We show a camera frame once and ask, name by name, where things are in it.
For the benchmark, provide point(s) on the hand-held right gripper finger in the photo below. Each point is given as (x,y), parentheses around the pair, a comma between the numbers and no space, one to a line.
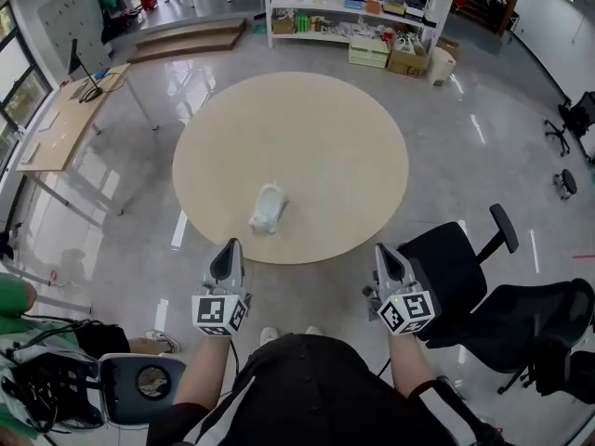
(381,270)
(406,272)

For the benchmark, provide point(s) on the small cardboard box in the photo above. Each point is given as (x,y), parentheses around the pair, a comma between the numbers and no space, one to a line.
(450,47)

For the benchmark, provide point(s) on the white storage rack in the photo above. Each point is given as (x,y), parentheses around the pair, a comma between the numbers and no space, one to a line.
(325,5)

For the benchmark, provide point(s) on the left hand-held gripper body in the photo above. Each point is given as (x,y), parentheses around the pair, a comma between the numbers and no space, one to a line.
(216,314)

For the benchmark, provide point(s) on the wooden desk with white legs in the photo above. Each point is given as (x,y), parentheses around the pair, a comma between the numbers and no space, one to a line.
(65,128)

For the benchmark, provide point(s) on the large cardboard box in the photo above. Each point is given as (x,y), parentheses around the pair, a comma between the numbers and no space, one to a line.
(409,61)

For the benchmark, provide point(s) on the cream drawer box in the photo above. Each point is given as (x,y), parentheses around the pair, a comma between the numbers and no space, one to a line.
(368,54)

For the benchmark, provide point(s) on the white trash bin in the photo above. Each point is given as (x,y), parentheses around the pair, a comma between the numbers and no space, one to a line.
(441,65)

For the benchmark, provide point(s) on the black round stool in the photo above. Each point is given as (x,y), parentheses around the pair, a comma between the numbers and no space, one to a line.
(566,181)

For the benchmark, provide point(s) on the person's right forearm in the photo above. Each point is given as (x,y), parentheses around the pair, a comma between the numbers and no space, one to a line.
(411,365)

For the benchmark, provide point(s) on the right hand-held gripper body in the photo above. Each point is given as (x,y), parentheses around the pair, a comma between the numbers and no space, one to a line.
(409,311)

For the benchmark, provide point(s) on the wooden steps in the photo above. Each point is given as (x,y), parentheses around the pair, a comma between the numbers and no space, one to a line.
(190,40)

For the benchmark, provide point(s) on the person's left shoe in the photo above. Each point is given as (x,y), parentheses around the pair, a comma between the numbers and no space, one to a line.
(269,335)

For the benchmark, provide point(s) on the black desk lamp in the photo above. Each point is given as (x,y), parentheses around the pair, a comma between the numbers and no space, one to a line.
(74,58)

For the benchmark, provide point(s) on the person's right shoe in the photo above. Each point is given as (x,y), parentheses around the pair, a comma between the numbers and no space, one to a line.
(313,330)

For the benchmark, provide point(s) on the grey panel with round hole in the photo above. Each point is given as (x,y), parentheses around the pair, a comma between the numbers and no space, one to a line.
(125,388)

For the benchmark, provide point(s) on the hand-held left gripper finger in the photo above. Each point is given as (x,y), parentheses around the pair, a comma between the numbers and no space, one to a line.
(218,267)
(238,267)

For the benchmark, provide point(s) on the person's left forearm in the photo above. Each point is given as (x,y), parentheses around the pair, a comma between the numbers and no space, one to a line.
(204,370)

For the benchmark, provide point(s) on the round beige table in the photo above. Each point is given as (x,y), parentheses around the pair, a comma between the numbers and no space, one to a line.
(297,147)

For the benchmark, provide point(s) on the person's torso in black clothing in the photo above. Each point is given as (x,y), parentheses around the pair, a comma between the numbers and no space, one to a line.
(316,388)

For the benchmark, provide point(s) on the person's shoe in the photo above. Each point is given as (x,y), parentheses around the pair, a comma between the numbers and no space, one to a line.
(163,342)
(313,330)
(269,335)

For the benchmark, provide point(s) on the black office chair with headrest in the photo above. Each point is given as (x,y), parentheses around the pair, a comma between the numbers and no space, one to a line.
(446,272)

